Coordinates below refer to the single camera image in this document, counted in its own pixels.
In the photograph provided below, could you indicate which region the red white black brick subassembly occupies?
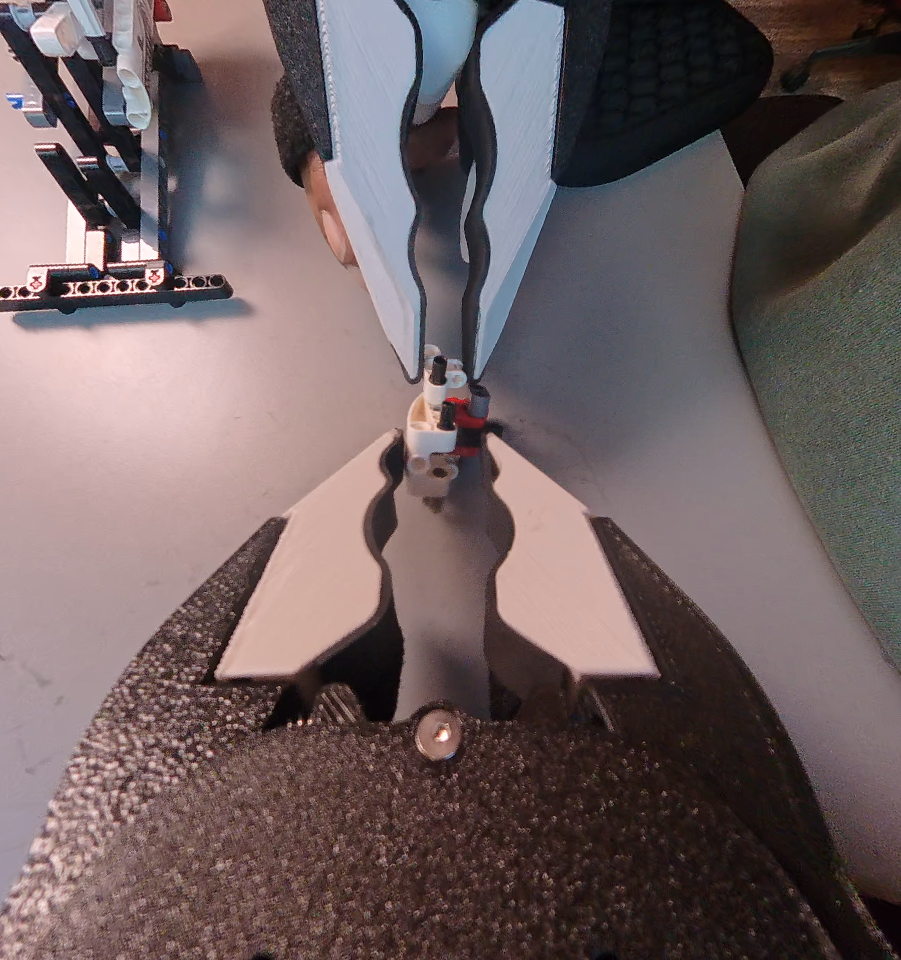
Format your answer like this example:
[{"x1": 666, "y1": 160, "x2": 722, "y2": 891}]
[{"x1": 403, "y1": 345, "x2": 497, "y2": 499}]

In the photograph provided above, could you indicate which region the grey desk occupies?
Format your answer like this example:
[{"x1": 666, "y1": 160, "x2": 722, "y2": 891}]
[{"x1": 0, "y1": 0, "x2": 901, "y2": 931}]

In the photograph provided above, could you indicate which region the partly built toy brick vehicle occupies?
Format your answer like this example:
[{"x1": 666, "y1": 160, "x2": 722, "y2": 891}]
[{"x1": 0, "y1": 0, "x2": 234, "y2": 313}]

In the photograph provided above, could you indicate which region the black mesh office chair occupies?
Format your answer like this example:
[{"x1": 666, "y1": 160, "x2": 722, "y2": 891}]
[{"x1": 556, "y1": 0, "x2": 774, "y2": 189}]

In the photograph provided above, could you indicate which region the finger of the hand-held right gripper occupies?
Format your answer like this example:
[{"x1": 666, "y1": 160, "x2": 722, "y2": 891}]
[
  {"x1": 458, "y1": 0, "x2": 569, "y2": 379},
  {"x1": 313, "y1": 0, "x2": 429, "y2": 384}
]

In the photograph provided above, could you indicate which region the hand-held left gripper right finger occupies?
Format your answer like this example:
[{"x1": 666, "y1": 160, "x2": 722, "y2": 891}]
[{"x1": 484, "y1": 435, "x2": 662, "y2": 718}]

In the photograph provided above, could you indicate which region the person's right hand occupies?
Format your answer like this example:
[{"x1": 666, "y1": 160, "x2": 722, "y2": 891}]
[{"x1": 271, "y1": 75, "x2": 459, "y2": 271}]

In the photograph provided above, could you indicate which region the person's green sweater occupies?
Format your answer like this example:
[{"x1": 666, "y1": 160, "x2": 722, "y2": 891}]
[{"x1": 728, "y1": 0, "x2": 901, "y2": 714}]

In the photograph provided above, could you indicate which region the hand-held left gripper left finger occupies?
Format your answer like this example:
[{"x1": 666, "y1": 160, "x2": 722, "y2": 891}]
[{"x1": 214, "y1": 432, "x2": 407, "y2": 718}]

